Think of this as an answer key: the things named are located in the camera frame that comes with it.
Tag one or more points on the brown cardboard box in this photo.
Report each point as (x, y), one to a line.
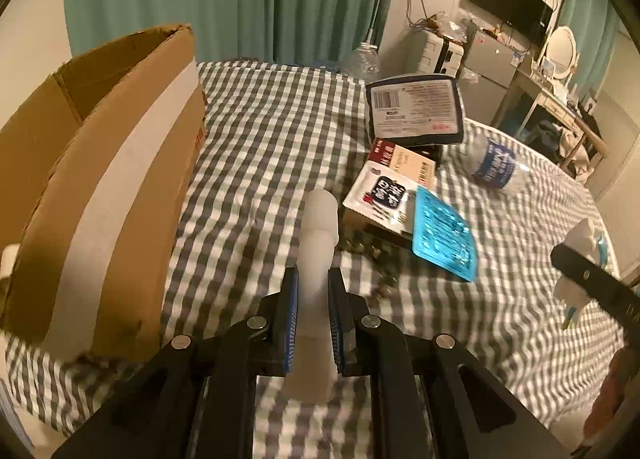
(100, 164)

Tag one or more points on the translucent white tube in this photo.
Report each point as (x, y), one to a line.
(317, 239)

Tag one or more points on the white oval vanity mirror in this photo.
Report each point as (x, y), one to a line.
(560, 51)

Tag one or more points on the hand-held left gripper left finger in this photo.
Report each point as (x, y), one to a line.
(290, 319)

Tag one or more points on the small blue-label water bottle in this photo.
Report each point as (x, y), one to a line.
(495, 161)

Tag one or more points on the plastic bags clutter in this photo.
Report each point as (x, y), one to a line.
(445, 26)

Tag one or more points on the white dressing table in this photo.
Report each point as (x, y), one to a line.
(540, 99)

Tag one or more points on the white sachet with black label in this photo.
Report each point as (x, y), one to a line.
(377, 194)

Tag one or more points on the pile of clothes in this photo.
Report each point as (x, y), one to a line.
(565, 144)

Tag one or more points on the wooden chair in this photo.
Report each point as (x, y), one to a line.
(595, 139)

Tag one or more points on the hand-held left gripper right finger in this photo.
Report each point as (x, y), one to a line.
(337, 319)

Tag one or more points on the dark pouch with white label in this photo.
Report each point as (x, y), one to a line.
(415, 109)

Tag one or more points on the blue blister pack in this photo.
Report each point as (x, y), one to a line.
(442, 234)

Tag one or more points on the narrow green curtain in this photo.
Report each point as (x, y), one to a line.
(585, 9)

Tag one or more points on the white bottle with blue cap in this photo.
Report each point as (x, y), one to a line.
(582, 241)

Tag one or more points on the white suitcase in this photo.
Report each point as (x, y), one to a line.
(425, 54)

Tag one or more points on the beige and red medicine box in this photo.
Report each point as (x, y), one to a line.
(405, 164)

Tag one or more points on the person's right forearm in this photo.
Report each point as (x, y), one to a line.
(607, 389)

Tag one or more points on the white louvred wardrobe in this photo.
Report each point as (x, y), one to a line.
(617, 104)

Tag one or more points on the large clear water bottle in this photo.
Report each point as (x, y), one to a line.
(362, 61)

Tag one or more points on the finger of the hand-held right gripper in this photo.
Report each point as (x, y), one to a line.
(600, 284)

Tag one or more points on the grey mini fridge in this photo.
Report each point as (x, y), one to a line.
(487, 64)

